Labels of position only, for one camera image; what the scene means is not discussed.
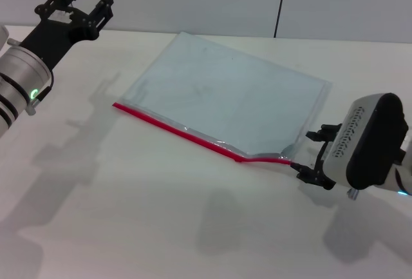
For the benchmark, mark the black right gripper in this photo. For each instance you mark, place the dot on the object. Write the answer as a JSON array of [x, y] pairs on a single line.
[[322, 156]]

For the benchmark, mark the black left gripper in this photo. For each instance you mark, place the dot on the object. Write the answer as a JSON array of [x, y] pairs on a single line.
[[58, 34]]

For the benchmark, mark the red zipper slider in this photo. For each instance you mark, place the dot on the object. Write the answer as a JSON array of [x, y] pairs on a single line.
[[239, 161]]

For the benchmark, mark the clear red-zip document bag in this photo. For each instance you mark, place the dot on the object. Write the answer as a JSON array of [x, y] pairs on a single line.
[[225, 98]]

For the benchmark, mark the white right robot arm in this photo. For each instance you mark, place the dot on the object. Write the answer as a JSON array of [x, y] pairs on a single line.
[[404, 176]]

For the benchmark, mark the silver mounting bolt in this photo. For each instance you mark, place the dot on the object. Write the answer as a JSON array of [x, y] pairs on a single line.
[[353, 193]]

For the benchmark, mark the white black wrist camera box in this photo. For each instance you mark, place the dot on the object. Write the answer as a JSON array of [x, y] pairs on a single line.
[[363, 140]]

